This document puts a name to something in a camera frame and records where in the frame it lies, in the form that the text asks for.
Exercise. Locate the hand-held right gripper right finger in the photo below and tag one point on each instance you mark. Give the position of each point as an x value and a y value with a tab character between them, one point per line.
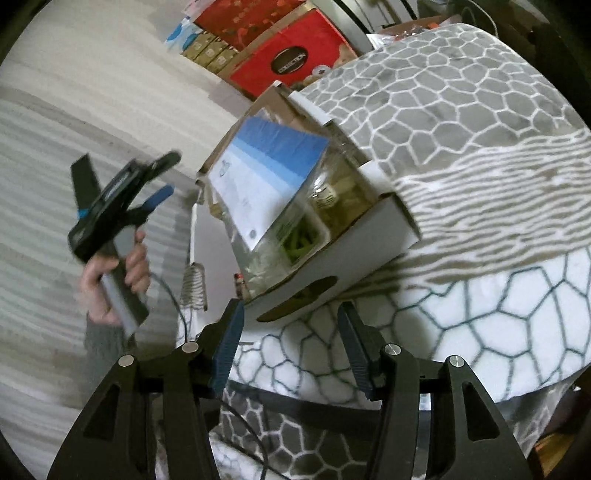
358	350

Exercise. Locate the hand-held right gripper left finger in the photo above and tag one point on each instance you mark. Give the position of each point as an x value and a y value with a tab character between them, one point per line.
228	341

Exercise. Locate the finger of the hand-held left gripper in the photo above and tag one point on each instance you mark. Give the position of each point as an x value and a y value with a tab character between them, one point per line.
159	196
161	164

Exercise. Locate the white cardboard box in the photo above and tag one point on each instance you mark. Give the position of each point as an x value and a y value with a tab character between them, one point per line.
360	258

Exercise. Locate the person's left forearm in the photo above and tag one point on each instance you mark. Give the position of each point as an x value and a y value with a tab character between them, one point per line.
104	344

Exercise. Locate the person's left hand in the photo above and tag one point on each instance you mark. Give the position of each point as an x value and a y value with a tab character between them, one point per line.
94	286

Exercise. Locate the clear plastic bag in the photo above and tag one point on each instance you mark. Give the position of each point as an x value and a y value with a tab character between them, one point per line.
258	267

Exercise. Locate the blue and white booklet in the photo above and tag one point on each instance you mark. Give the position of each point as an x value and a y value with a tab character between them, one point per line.
258	175

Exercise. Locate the stack of gold boxes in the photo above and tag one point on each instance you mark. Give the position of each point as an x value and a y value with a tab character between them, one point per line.
207	50

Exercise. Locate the blue and white package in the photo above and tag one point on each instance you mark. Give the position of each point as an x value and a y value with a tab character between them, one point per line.
180	34

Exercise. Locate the red patterned box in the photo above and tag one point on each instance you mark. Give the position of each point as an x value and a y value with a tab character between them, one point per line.
240	18

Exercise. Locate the red gift box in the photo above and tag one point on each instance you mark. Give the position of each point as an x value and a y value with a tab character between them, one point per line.
323	37

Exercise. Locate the grey patterned blanket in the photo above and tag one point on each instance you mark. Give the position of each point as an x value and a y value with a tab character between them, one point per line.
461	138

